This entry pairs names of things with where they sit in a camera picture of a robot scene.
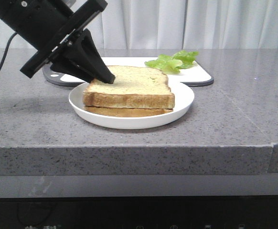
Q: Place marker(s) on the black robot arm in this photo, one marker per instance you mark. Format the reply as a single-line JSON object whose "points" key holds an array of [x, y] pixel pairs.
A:
{"points": [[25, 18]]}

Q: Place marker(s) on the toasted bread slice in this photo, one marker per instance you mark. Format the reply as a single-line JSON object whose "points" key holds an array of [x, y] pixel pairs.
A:
{"points": [[126, 112], [133, 87]]}

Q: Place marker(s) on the white round plate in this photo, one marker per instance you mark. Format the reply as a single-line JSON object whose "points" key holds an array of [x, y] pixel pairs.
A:
{"points": [[184, 96]]}

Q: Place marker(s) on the green lettuce leaf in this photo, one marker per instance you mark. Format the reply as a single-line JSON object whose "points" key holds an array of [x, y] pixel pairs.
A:
{"points": [[173, 64]]}

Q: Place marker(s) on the white curtain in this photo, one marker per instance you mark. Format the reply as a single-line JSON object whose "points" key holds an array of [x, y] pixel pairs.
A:
{"points": [[187, 24]]}

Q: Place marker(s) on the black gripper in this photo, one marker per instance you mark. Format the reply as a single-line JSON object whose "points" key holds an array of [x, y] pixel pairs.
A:
{"points": [[67, 44]]}

